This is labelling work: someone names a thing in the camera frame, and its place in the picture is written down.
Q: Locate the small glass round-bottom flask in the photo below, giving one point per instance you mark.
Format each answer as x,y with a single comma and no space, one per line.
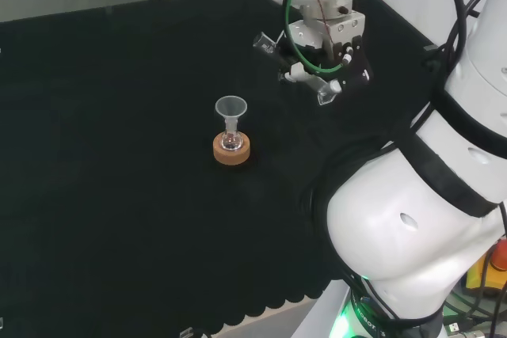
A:
232,141

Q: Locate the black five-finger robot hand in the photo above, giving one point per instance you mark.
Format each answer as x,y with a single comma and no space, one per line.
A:
354,67

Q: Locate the black bench cloth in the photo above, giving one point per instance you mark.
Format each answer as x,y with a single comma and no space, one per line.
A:
119,136

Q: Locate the clear plastic funnel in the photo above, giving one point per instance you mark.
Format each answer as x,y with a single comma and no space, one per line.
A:
231,107

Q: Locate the yellow stop button box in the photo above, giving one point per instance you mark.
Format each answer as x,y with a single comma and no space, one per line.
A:
493,274

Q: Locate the clear glass graduated cylinder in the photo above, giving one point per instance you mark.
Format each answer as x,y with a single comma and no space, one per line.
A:
264,43

